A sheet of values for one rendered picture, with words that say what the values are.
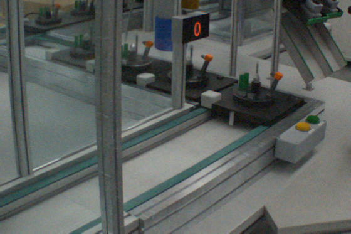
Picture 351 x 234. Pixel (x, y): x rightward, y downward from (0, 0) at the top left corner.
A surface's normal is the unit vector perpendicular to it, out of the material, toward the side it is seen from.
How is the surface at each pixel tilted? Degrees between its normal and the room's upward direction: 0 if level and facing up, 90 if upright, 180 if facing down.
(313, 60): 45
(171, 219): 90
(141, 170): 0
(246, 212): 0
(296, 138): 0
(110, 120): 90
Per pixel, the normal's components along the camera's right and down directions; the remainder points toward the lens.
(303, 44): 0.50, -0.46
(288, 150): -0.61, 0.26
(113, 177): 0.79, 0.24
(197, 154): 0.04, -0.93
